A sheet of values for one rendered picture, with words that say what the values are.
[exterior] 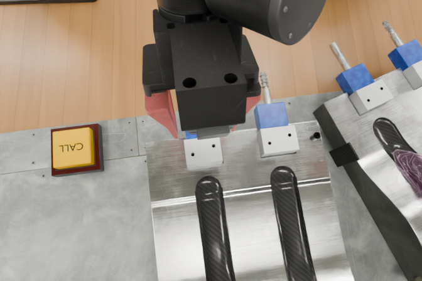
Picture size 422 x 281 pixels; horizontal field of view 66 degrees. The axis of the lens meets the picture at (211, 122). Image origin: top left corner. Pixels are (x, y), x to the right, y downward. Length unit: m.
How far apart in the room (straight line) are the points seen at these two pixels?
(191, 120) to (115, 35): 0.48
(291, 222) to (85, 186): 0.34
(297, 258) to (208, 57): 0.36
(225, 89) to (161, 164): 0.30
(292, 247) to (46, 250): 0.38
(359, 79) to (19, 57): 0.60
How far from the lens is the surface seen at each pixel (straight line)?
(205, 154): 0.45
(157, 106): 0.30
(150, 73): 0.29
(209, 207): 0.48
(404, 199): 0.56
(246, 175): 0.48
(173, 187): 0.47
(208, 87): 0.19
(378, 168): 0.57
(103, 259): 0.59
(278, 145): 0.46
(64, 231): 0.60
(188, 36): 0.24
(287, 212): 0.50
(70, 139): 0.58
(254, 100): 0.30
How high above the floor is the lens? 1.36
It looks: 75 degrees down
